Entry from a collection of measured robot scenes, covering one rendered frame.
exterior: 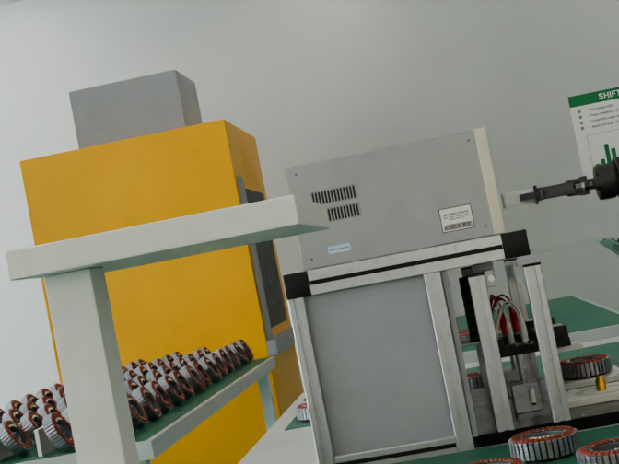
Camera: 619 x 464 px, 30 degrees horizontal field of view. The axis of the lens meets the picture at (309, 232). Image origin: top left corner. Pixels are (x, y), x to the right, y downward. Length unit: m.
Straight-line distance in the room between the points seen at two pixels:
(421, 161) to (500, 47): 5.54
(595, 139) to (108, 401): 6.45
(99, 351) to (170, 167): 4.51
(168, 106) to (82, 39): 1.99
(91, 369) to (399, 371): 0.79
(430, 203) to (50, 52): 6.13
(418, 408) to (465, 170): 0.46
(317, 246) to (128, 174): 3.82
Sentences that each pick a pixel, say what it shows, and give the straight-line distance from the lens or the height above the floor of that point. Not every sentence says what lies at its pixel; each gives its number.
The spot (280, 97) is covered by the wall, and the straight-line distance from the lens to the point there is 7.72.
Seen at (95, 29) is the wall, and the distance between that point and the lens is 8.07.
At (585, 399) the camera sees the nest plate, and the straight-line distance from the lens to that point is 2.22.
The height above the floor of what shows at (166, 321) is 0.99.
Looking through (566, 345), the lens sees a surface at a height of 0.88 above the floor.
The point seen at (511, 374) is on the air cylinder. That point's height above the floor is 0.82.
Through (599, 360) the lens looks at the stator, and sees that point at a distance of 2.49.
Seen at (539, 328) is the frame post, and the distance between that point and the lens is 2.07.
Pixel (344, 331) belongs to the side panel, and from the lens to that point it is 2.07.
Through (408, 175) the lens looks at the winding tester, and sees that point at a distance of 2.19.
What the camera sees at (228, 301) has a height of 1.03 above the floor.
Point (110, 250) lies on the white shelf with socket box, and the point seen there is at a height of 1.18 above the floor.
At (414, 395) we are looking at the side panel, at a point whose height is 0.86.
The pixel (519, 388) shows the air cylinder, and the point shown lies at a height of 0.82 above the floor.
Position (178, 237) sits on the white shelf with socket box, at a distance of 1.33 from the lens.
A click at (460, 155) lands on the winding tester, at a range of 2.19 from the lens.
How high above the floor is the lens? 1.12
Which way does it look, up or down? 2 degrees up
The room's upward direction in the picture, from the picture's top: 11 degrees counter-clockwise
